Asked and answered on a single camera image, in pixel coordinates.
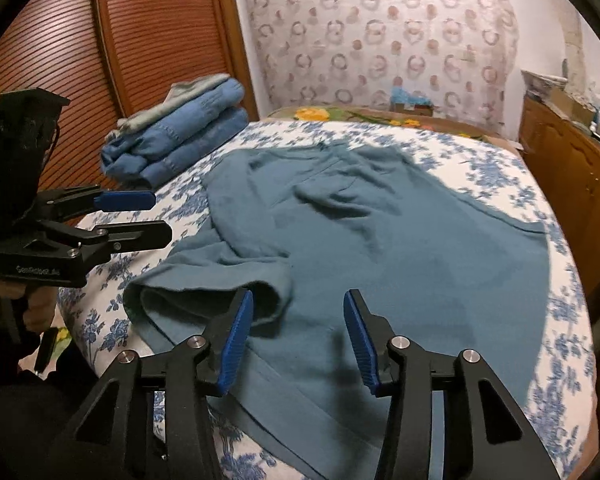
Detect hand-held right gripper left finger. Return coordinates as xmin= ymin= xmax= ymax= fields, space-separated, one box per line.
xmin=50 ymin=287 xmax=256 ymax=480

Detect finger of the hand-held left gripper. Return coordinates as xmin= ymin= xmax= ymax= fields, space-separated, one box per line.
xmin=42 ymin=219 xmax=174 ymax=262
xmin=35 ymin=185 xmax=157 ymax=222

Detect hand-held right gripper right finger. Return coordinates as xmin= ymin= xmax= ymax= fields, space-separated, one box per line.
xmin=342 ymin=288 xmax=561 ymax=480

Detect blue-grey t-shirt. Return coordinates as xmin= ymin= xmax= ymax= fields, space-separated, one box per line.
xmin=122 ymin=141 xmax=551 ymax=479

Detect person's left hand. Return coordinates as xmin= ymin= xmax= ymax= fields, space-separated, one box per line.
xmin=0 ymin=277 xmax=59 ymax=334

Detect folded blue jeans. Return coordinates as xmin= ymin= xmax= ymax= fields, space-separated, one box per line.
xmin=100 ymin=78 xmax=251 ymax=187

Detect folded grey garment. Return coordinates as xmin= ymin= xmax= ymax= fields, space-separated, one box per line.
xmin=115 ymin=74 xmax=231 ymax=131

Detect wooden louvered wardrobe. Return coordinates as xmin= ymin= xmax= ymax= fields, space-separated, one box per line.
xmin=0 ymin=0 xmax=259 ymax=227

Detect blue floral bedspread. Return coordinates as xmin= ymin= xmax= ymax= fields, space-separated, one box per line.
xmin=57 ymin=120 xmax=599 ymax=480

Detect person's dark clothing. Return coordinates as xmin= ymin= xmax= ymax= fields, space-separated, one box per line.
xmin=0 ymin=327 xmax=156 ymax=480

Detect blue plastic bag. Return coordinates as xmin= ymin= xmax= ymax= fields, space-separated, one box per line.
xmin=392 ymin=86 xmax=434 ymax=106

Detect wooden sideboard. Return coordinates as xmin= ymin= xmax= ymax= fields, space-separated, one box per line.
xmin=519 ymin=94 xmax=600 ymax=306

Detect stack of white papers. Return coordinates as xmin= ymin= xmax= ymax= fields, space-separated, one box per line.
xmin=522 ymin=71 xmax=569 ymax=98

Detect open cardboard box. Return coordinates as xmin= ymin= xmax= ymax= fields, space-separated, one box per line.
xmin=540 ymin=89 xmax=599 ymax=117

